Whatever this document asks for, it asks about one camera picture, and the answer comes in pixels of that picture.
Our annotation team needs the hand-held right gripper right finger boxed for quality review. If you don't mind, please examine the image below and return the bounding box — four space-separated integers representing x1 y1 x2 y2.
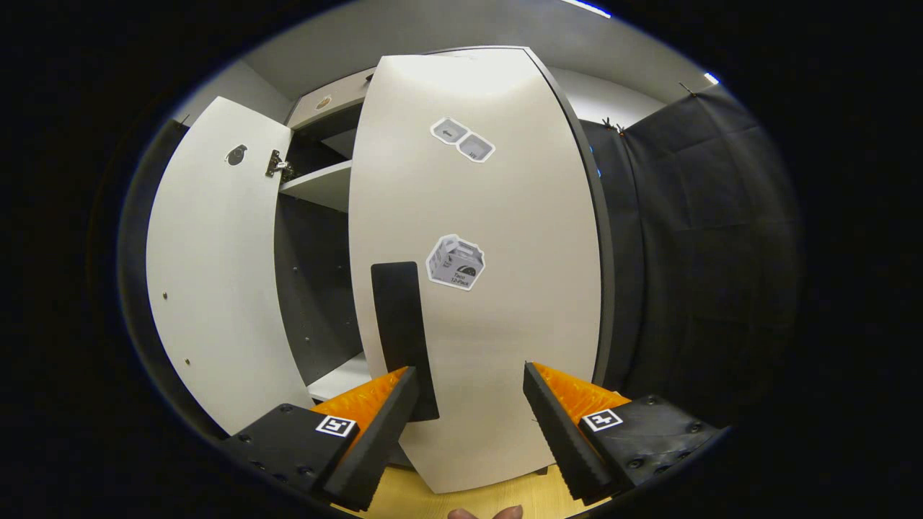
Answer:
523 362 724 505

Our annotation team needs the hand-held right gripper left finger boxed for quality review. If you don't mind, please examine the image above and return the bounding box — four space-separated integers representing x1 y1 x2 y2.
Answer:
220 366 420 513

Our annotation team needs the grey cabinet door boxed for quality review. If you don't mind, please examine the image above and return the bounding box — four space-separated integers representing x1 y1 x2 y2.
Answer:
348 47 615 494
146 96 316 435

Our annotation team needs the white cabinet shelf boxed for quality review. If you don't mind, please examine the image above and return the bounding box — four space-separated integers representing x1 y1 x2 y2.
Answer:
306 352 372 402
279 160 353 213

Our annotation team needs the grey cabinet drawer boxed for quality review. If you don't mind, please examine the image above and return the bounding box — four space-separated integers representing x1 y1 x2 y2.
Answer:
286 67 376 130

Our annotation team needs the long ceiling light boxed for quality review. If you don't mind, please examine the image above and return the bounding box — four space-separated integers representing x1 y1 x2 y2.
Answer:
559 0 612 19

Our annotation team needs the black right door handle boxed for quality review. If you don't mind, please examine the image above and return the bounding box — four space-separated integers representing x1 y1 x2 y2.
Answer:
371 262 440 422

